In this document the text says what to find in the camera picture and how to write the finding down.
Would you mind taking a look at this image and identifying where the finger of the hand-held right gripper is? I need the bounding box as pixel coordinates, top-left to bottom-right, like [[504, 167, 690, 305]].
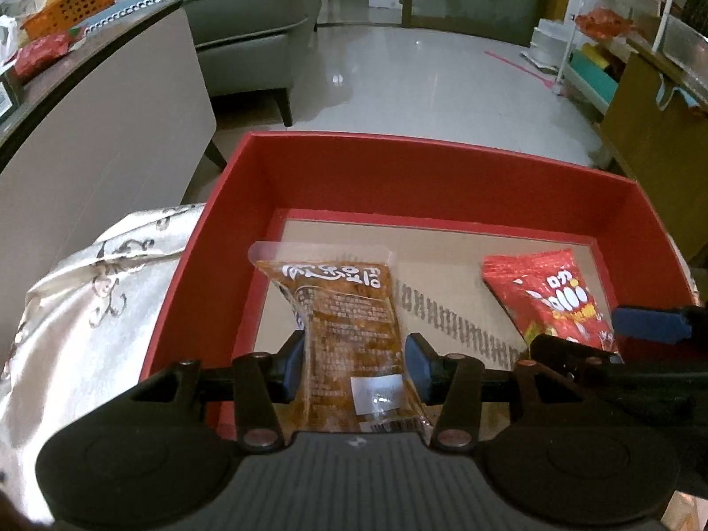
[[611, 304, 708, 345], [529, 333, 626, 380]]

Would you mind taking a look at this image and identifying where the orange-red bag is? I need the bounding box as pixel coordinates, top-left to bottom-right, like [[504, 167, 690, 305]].
[[575, 8, 634, 41]]

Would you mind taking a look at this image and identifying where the red cardboard box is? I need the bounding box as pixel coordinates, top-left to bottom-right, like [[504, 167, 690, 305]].
[[138, 131, 699, 435]]

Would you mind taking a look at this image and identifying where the red snack packet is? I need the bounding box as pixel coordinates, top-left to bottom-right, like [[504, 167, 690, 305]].
[[480, 249, 621, 356]]

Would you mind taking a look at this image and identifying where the red food packet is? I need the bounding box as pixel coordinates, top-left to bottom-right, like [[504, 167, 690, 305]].
[[12, 30, 73, 79]]

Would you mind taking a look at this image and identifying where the beige dining table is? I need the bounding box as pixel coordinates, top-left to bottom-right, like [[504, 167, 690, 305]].
[[0, 0, 229, 369]]

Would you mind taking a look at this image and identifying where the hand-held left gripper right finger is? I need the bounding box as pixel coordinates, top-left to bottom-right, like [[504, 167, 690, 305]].
[[404, 333, 561, 452]]

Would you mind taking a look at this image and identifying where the brown snack packet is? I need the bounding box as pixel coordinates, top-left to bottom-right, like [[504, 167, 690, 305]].
[[247, 241, 433, 435]]

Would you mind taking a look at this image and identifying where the pink stick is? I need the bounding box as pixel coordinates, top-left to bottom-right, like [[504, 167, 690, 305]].
[[485, 50, 555, 89]]

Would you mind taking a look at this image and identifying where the white embroidered cloth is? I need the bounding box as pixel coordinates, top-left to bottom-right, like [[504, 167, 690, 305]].
[[0, 202, 210, 523]]

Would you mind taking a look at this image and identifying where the wooden cabinet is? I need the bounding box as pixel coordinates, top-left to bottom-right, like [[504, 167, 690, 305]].
[[594, 33, 708, 266]]

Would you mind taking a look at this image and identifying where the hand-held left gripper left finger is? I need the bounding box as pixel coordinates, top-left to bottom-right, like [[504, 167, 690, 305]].
[[130, 331, 307, 452]]

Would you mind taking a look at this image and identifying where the orange plastic basket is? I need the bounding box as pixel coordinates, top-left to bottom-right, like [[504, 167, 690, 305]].
[[21, 0, 118, 41]]

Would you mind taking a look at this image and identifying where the white shelf rack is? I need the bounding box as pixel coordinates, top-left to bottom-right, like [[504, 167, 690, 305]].
[[556, 0, 708, 117]]

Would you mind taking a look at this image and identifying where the teal box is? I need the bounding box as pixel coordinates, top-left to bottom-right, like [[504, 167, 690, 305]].
[[567, 47, 620, 103]]

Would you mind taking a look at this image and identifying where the grey sofa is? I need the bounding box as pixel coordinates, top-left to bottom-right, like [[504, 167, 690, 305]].
[[135, 0, 324, 128]]

